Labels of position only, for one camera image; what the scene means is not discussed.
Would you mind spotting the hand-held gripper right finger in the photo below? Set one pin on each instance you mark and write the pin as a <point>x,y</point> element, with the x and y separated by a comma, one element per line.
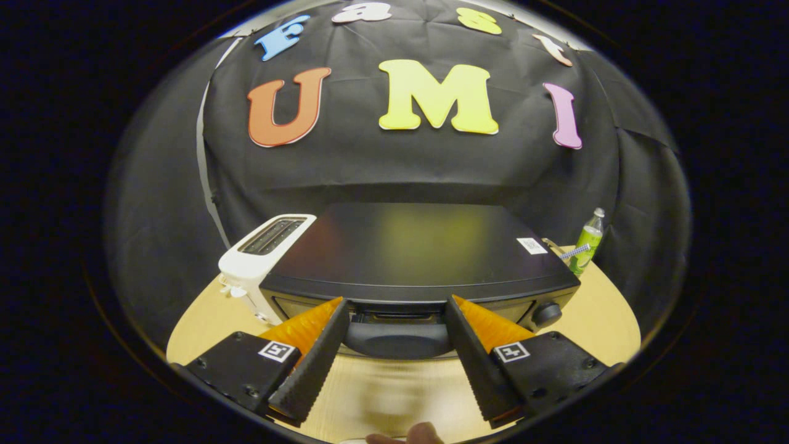
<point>474,370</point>

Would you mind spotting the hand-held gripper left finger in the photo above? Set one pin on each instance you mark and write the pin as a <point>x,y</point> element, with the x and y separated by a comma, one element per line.
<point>314,370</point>

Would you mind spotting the black toaster oven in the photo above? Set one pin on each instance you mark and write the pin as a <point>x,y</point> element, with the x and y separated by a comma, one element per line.
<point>419,246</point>

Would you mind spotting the white slot toaster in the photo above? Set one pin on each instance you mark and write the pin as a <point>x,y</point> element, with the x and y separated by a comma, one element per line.
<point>249,265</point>

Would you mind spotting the striped straw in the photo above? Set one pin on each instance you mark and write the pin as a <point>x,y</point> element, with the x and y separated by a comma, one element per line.
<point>576,251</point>

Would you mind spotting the green drink bottle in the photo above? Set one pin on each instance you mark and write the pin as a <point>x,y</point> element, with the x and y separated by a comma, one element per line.
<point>585,243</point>

